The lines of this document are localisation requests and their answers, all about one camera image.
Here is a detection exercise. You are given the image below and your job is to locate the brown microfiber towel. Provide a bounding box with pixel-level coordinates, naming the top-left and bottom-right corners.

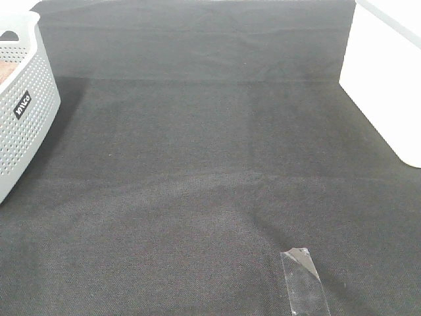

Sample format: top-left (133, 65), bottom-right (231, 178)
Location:
top-left (0, 61), bottom-right (20, 91)

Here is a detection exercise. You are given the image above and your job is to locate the black table cloth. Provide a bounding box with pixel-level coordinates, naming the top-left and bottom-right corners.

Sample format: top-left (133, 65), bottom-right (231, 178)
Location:
top-left (1, 1), bottom-right (420, 315)

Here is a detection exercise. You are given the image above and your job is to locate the clear adhesive tape strip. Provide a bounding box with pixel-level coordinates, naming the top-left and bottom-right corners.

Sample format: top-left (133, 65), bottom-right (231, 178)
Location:
top-left (280, 248), bottom-right (330, 316)

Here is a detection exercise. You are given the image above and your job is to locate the white perforated plastic basket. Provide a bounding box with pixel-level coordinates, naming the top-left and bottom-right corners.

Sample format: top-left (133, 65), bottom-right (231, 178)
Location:
top-left (1, 11), bottom-right (61, 199)

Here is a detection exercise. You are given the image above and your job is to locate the white plastic bin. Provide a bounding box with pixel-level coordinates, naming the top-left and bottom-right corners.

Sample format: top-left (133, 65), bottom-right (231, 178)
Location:
top-left (339, 1), bottom-right (420, 168)

